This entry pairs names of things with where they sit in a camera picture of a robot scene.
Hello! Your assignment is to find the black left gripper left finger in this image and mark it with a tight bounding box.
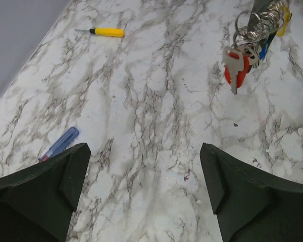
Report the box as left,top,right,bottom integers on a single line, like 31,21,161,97
0,143,91,241

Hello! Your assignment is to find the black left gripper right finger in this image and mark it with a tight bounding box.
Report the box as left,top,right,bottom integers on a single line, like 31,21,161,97
200,143,303,241

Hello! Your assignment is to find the red key tag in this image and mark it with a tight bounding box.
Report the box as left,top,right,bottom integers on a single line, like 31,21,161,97
223,47,249,95

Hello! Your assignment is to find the silver key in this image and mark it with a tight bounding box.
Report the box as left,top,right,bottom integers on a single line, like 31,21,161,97
223,47,244,95

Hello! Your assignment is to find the blue key tag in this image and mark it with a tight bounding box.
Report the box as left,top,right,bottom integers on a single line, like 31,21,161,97
259,33,276,61

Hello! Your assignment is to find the yellow key tag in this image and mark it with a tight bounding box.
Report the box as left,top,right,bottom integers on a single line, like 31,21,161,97
276,5,292,37

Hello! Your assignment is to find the grey key organizer red handle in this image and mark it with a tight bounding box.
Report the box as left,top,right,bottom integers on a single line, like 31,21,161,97
248,0,273,28

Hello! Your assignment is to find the blue red screwdriver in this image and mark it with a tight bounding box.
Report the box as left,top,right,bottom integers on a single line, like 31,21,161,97
38,127,79,162

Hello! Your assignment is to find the yellow screwdriver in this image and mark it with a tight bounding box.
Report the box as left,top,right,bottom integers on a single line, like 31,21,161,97
75,28,125,38

